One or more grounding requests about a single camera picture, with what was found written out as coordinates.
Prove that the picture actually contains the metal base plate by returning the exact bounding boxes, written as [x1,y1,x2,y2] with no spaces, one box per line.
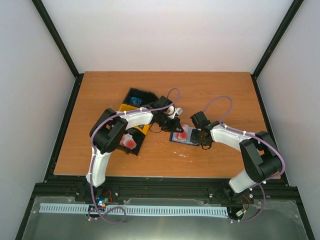
[22,197,308,240]

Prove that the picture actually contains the black frame post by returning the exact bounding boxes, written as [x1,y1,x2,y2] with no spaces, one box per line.
[251,0,305,78]
[31,0,85,80]

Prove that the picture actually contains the black frame post right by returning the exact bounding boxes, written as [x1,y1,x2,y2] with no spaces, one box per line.
[251,0,305,78]

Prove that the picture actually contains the black frame post left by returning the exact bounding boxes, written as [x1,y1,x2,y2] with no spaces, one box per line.
[31,0,85,80]

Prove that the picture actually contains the blue card stack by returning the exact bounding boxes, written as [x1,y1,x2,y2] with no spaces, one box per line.
[130,97,143,107]

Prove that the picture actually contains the black bin with blue cards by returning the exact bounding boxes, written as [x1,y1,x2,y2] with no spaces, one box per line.
[122,87,159,107]

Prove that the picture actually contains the yellow bin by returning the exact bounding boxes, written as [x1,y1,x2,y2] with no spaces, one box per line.
[117,103,153,130]

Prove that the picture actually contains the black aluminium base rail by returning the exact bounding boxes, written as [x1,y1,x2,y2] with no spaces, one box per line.
[29,176,302,206]

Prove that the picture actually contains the light blue cable duct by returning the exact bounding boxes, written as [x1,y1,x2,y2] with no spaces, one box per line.
[38,203,228,218]

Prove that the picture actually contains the black bin with red cards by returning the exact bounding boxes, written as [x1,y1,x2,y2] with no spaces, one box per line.
[117,132,145,156]

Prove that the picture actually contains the blue card holder wallet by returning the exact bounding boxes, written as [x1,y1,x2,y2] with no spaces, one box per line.
[169,127,200,147]

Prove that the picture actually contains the red card stack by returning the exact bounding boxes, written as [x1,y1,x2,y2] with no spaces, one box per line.
[120,133,137,150]

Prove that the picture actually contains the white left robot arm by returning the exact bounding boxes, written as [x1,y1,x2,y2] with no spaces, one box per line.
[86,96,184,202]

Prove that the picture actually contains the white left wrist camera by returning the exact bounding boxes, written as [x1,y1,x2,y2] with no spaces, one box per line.
[166,105,183,119]

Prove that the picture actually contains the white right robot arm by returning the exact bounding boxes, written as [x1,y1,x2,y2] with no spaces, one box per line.
[190,111,285,194]

